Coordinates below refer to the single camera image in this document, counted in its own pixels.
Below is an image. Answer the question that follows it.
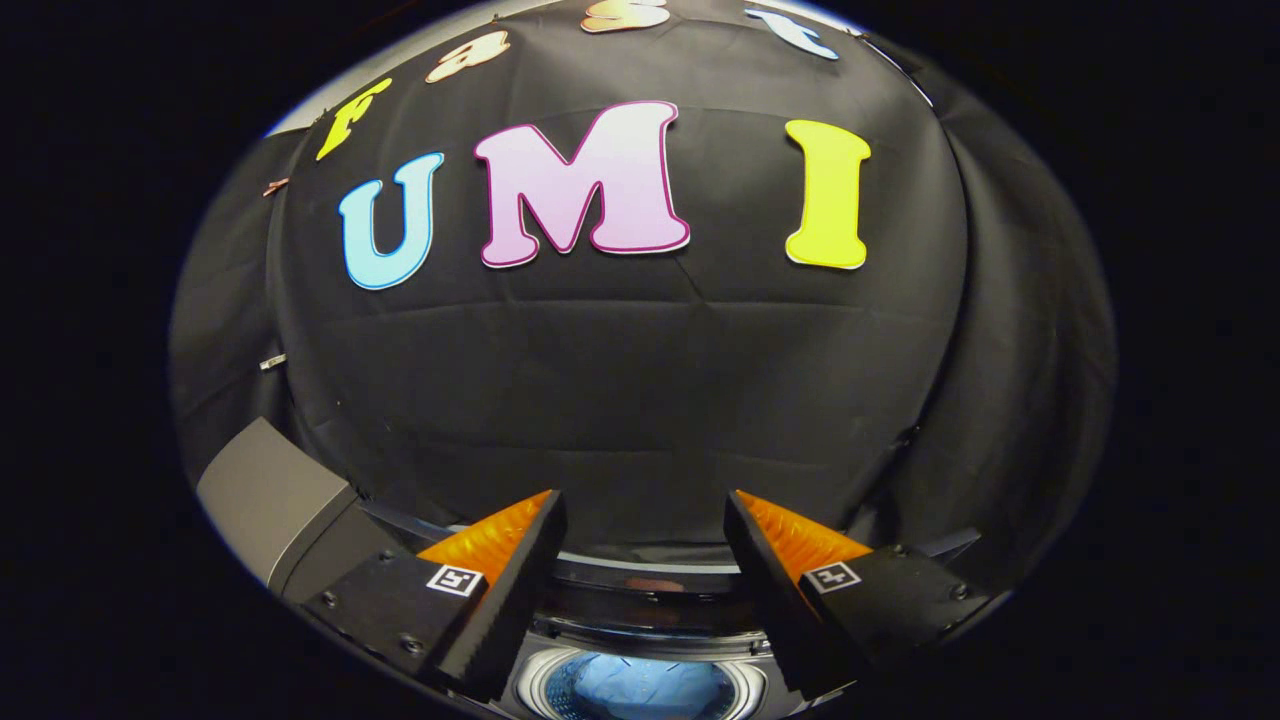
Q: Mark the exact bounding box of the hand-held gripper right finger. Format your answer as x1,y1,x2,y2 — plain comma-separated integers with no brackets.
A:
724,490,991,701

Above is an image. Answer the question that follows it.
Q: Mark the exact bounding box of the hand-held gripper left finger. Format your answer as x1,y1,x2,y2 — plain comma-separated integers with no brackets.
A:
303,490,568,704

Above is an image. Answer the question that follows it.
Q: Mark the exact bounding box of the dark grey washing machine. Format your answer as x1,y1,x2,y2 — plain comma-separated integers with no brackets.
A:
280,500,991,720

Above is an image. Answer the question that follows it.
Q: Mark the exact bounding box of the light blue polo shirt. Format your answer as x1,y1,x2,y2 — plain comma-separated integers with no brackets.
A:
545,652,743,720

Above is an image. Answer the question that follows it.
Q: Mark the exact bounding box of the black backdrop cloth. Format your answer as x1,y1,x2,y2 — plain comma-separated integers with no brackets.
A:
168,0,1118,593

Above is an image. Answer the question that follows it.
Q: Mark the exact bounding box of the grey cabinet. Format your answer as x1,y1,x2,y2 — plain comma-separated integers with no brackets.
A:
196,417,403,603

